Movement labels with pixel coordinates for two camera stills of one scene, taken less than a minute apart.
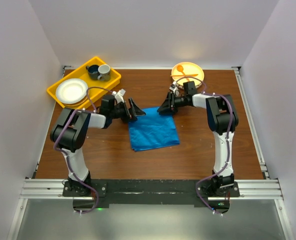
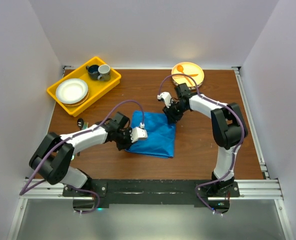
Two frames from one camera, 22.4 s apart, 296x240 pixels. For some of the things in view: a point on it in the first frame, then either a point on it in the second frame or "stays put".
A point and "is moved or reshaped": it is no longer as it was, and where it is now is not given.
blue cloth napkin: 152,130 is moved or reshaped
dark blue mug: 93,71 stays put
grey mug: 104,70 stays put
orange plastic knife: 188,75 stays put
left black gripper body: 122,112 to 123,138
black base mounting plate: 150,192 stays put
